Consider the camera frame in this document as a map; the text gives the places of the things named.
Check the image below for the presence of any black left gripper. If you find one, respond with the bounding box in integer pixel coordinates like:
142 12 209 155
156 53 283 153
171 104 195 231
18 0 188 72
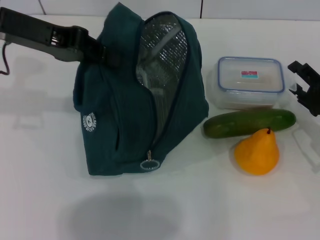
0 6 121 67

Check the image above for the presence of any dark teal insulated lunch bag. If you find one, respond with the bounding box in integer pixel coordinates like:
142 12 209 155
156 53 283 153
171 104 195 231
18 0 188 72
72 2 210 177

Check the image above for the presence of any yellow pear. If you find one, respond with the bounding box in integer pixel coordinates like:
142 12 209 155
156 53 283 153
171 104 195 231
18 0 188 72
233 127 280 176

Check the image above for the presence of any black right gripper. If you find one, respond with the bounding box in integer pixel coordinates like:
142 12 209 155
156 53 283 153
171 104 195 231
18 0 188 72
287 60 320 117

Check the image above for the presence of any black gripper cable with plug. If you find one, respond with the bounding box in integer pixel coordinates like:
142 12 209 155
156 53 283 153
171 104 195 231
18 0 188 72
0 41 11 76

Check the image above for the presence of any green cucumber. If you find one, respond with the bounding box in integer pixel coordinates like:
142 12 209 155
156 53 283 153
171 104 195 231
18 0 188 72
202 108 297 139

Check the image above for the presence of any clear food container blue rim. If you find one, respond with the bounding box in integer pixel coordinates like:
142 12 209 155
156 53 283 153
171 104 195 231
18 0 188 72
211 56 298 110

